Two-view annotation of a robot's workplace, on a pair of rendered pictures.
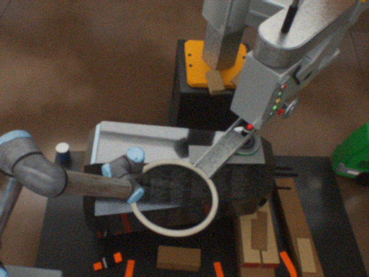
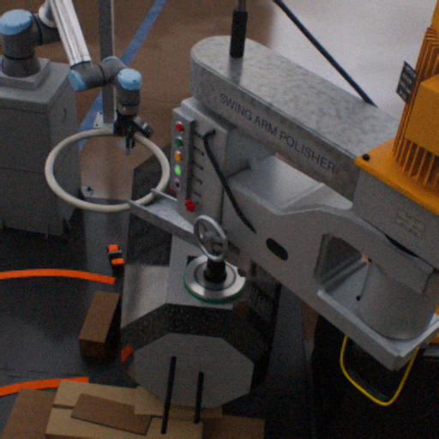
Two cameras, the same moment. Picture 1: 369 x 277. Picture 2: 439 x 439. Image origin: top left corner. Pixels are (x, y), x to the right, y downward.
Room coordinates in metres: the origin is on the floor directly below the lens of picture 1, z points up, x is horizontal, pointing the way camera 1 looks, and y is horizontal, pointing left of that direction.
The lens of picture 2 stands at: (1.81, -2.00, 2.49)
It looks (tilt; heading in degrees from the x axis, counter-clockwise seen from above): 40 degrees down; 99
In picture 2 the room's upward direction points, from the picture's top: 5 degrees clockwise
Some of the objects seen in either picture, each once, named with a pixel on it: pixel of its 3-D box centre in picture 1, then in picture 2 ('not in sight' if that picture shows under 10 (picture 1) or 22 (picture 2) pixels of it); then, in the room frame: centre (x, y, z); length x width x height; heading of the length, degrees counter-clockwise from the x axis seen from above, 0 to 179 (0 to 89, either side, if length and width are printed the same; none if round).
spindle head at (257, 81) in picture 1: (271, 81); (243, 179); (1.63, -0.44, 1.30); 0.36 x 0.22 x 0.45; 144
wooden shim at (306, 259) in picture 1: (305, 255); not in sight; (1.18, -1.02, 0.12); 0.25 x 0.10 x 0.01; 7
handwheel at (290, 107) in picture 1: (286, 104); (219, 233); (1.59, -0.56, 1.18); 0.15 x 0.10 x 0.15; 144
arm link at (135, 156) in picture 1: (134, 160); (129, 87); (1.06, 0.22, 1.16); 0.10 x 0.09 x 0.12; 136
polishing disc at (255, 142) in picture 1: (243, 140); (214, 276); (1.57, -0.39, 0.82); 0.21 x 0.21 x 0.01
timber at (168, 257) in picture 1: (178, 258); (100, 323); (1.01, -0.11, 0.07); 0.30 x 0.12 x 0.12; 95
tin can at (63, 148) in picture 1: (63, 152); not in sight; (1.74, 0.95, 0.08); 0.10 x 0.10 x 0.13
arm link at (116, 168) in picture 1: (116, 170); (114, 72); (0.98, 0.29, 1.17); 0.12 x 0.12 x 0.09; 46
